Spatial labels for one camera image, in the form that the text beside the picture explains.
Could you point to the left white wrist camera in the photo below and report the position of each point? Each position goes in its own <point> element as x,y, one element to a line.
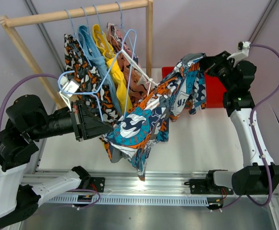
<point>68,88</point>

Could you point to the blue hanger of pink shorts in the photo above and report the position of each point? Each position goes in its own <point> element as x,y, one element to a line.
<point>121,26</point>

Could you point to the yellow shorts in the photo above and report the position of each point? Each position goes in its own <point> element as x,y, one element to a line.
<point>116,74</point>

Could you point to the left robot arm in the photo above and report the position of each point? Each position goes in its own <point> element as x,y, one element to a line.
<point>28,122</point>

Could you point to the aluminium mounting rail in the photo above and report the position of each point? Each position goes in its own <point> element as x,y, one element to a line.
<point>158,189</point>

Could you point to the light blue wire hanger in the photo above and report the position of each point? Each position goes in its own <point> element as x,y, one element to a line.
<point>107,82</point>

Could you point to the light blue shorts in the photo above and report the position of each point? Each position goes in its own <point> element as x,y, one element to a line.
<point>102,69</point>

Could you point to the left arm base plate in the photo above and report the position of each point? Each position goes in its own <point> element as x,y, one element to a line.
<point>91,184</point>

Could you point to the blue hanger of yellow shorts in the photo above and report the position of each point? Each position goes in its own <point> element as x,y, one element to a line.
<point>98,14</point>

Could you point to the pink patterned shorts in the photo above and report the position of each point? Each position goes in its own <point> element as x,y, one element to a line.
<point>138,86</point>

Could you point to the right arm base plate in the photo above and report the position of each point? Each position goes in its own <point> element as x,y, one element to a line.
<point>207,187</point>

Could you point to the wooden clothes rack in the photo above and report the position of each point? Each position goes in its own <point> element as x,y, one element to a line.
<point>9,26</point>

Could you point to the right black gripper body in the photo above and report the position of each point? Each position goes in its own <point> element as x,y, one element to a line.
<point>222,67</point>

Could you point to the camouflage orange black shorts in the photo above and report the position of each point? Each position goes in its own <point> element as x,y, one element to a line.
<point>90,80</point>

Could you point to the blue hanger of camouflage shorts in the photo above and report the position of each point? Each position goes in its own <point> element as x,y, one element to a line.
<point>71,21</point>

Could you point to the red plastic tray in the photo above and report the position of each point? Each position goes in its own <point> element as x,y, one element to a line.
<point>213,87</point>

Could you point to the blue orange graphic shorts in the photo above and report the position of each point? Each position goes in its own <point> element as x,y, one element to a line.
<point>147,122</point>

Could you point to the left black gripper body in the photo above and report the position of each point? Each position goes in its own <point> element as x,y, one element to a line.
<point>73,121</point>

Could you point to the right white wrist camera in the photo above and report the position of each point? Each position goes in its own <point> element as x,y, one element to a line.
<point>242,53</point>

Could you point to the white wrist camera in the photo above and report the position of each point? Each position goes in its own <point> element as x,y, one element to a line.
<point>242,53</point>
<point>68,88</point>

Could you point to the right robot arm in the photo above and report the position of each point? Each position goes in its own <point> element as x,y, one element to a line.
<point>259,175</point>

